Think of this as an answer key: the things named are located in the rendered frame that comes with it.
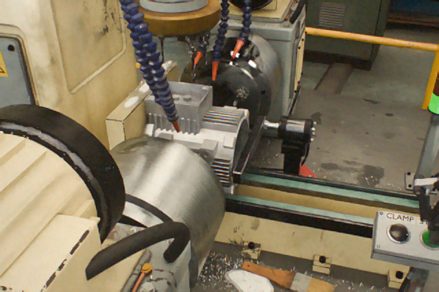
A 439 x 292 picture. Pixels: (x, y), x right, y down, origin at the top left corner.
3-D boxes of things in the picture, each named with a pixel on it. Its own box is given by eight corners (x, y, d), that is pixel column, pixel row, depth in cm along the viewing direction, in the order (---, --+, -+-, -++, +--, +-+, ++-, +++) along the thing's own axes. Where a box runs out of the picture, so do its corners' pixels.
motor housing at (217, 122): (145, 196, 109) (136, 123, 99) (174, 152, 124) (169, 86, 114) (229, 211, 104) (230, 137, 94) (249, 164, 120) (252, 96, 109)
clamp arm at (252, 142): (255, 125, 120) (229, 183, 100) (256, 114, 119) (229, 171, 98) (269, 127, 119) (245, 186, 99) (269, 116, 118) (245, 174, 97)
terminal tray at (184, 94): (146, 129, 104) (143, 99, 100) (164, 107, 113) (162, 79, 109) (198, 136, 101) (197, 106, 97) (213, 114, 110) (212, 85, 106)
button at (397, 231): (387, 242, 78) (389, 238, 76) (388, 225, 79) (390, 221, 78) (407, 245, 77) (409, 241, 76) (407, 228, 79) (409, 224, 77)
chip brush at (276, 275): (239, 273, 105) (239, 271, 104) (247, 258, 109) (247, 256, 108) (331, 305, 98) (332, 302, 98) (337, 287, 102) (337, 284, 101)
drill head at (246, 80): (170, 146, 128) (163, 57, 114) (214, 83, 161) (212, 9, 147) (261, 160, 122) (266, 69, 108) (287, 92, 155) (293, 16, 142)
